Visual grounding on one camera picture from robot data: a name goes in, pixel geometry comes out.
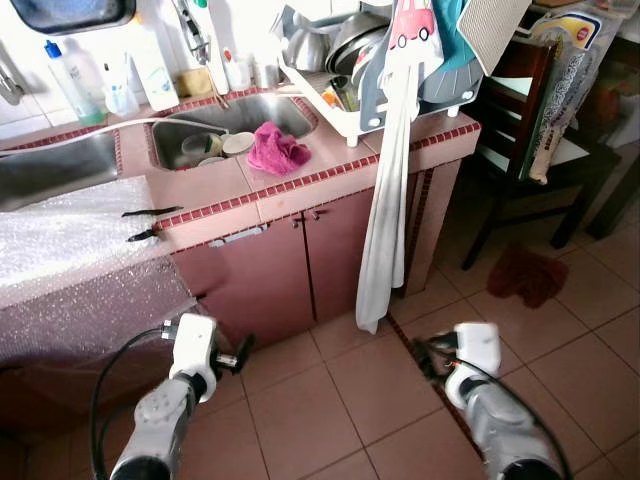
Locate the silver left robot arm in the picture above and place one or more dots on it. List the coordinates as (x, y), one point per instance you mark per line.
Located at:
(150, 430)

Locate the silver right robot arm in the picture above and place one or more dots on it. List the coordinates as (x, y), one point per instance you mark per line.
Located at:
(500, 430)

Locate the wide maroon cabinet door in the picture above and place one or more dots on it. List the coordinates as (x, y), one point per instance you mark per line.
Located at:
(245, 285)

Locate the red-brown rag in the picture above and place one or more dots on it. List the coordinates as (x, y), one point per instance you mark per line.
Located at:
(527, 275)

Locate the narrow maroon cabinet door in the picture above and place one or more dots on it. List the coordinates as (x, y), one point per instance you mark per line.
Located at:
(340, 250)

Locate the long white towel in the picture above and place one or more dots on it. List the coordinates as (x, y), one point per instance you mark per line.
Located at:
(385, 220)

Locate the short black tape strip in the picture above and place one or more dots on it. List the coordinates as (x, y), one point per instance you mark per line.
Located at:
(143, 236)

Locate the clear bubble wrap sheet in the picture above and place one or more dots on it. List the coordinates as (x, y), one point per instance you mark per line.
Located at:
(70, 260)

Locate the clear glass bowl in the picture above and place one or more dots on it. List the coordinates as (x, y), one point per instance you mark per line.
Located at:
(200, 150)

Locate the white ceramic bowl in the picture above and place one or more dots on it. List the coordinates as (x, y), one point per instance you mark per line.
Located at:
(238, 143)

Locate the small steel sink basin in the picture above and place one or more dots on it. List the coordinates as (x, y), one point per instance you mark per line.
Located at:
(215, 115)

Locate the large steel sink basin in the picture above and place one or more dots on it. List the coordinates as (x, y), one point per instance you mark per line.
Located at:
(50, 170)

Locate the dark wooden chair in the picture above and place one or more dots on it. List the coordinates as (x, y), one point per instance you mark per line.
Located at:
(520, 110)

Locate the grey plastic tray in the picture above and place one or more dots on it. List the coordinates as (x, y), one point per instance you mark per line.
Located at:
(440, 95)

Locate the white dish rack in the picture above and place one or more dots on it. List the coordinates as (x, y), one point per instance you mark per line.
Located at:
(320, 100)

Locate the yellow sponge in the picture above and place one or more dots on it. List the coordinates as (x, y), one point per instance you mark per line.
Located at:
(195, 83)

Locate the clear plastic cup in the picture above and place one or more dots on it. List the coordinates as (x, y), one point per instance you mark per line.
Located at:
(120, 95)

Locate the white detergent bottle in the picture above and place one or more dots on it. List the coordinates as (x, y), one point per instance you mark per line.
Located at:
(155, 70)

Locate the clear bottle blue cap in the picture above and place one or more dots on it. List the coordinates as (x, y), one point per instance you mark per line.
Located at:
(75, 85)

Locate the printed plastic snack bag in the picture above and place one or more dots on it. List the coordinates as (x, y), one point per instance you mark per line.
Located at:
(565, 70)

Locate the teal cloth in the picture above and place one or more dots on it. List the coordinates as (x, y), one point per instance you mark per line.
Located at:
(462, 40)

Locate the small steel bowl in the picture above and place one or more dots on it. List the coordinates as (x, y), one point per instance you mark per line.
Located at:
(310, 45)

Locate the large steel bowl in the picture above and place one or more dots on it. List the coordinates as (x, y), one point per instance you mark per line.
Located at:
(355, 40)

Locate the pink car print cloth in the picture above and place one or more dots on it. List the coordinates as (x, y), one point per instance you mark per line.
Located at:
(415, 30)

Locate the white perforated board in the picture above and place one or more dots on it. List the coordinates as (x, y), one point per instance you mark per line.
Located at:
(495, 30)

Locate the dark blue pan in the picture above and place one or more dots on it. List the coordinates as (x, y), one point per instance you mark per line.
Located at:
(70, 12)

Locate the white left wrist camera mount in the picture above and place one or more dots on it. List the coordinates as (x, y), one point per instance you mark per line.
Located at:
(190, 345)

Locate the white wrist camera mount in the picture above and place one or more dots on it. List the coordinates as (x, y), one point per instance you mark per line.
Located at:
(478, 345)
(190, 345)

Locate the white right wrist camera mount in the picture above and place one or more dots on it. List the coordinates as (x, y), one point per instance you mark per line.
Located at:
(478, 345)

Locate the steel wall faucet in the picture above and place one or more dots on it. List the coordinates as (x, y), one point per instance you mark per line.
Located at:
(192, 35)

